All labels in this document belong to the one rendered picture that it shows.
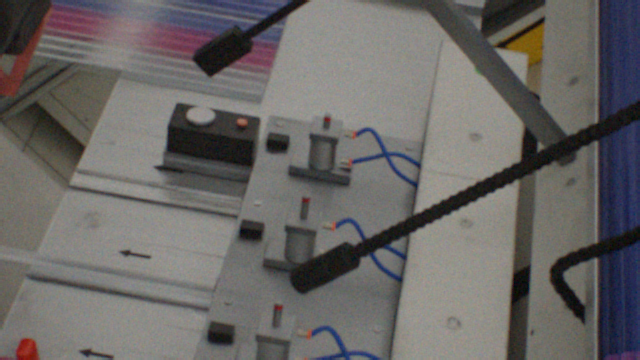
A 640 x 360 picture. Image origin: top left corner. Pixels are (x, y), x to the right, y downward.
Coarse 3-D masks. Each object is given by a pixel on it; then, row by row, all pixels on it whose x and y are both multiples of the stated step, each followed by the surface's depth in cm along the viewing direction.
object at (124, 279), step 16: (0, 256) 106; (16, 256) 106; (32, 256) 106; (48, 256) 106; (32, 272) 106; (48, 272) 106; (64, 272) 106; (80, 272) 105; (96, 272) 105; (112, 272) 106; (128, 272) 106; (128, 288) 106; (144, 288) 105; (160, 288) 105; (176, 288) 105; (192, 288) 105; (208, 288) 105; (208, 304) 105
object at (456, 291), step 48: (432, 96) 116; (480, 96) 117; (432, 144) 111; (480, 144) 111; (432, 192) 106; (432, 240) 102; (480, 240) 103; (432, 288) 98; (480, 288) 99; (432, 336) 95; (480, 336) 95
